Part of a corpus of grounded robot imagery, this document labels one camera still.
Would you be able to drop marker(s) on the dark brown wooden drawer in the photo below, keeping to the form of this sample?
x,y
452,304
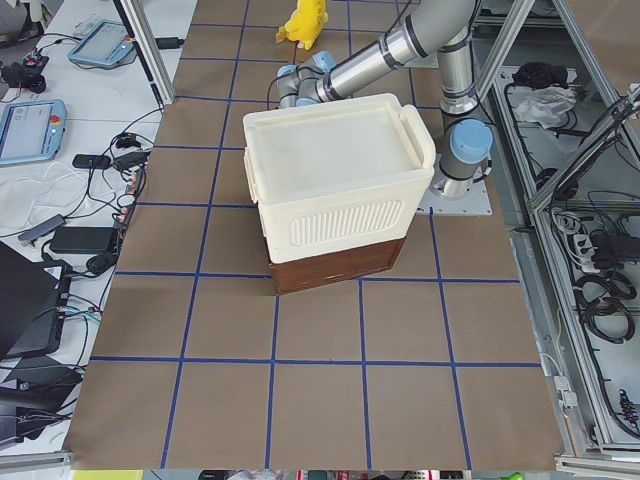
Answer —
x,y
311,272

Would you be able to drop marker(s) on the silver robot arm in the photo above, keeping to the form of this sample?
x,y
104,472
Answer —
x,y
400,55

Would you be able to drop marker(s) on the white plastic drawer cabinet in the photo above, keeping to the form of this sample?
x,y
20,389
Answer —
x,y
309,225

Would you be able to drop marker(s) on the yellow plush dinosaur toy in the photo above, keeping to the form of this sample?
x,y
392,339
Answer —
x,y
305,24

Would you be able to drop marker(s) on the black power brick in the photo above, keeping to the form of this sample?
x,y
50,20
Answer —
x,y
81,239

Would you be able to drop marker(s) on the white crumpled cloth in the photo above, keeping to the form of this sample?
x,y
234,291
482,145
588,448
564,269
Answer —
x,y
547,107

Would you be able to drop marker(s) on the grey usb hub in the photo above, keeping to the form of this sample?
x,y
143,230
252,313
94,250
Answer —
x,y
32,235

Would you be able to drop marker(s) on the white power strip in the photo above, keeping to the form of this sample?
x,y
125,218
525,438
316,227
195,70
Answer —
x,y
575,240

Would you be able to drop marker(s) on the black cloth bundle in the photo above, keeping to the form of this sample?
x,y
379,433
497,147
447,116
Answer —
x,y
541,75

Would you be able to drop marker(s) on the blue teach pendant upper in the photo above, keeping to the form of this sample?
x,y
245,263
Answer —
x,y
106,46

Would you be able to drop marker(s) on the blue teach pendant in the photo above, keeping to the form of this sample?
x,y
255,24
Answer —
x,y
106,46
32,131

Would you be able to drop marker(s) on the black laptop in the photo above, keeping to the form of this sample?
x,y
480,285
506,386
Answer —
x,y
31,295

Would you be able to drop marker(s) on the blue teach pendant lower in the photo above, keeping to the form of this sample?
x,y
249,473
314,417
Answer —
x,y
32,131

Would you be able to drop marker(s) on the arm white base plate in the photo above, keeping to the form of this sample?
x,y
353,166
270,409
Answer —
x,y
449,197

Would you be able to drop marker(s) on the aluminium frame rack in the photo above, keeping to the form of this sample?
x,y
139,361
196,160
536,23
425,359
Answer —
x,y
587,325

